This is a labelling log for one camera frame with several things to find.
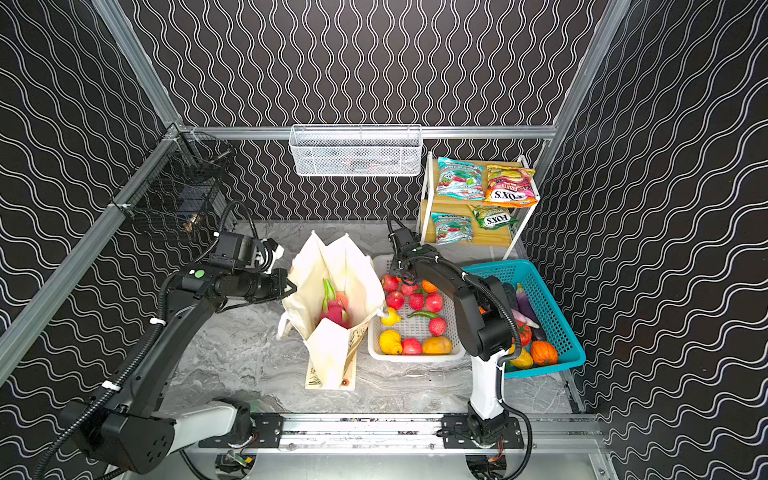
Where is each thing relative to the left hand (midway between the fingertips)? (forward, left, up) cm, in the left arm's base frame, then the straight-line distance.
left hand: (302, 287), depth 74 cm
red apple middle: (+9, -22, -19) cm, 31 cm away
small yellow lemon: (+3, -22, -21) cm, 30 cm away
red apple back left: (+14, -21, -17) cm, 30 cm away
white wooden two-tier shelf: (+24, -44, +7) cm, 51 cm away
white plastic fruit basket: (+4, -30, -24) cm, 39 cm away
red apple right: (+9, -34, -20) cm, 41 cm away
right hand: (+20, -25, -18) cm, 37 cm away
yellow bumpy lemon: (-5, -21, -19) cm, 29 cm away
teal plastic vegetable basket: (+4, -67, -18) cm, 69 cm away
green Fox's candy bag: (+33, -53, -6) cm, 63 cm away
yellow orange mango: (-5, -35, -20) cm, 40 cm away
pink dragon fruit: (+5, -5, -16) cm, 17 cm away
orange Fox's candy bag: (+26, -53, +11) cm, 60 cm away
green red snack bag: (+29, -39, +11) cm, 50 cm away
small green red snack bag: (+27, -39, -5) cm, 48 cm away
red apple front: (-6, -27, -20) cm, 34 cm away
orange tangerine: (+15, -33, -20) cm, 42 cm away
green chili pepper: (+7, -31, -24) cm, 40 cm away
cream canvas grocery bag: (-15, -9, -3) cm, 18 cm away
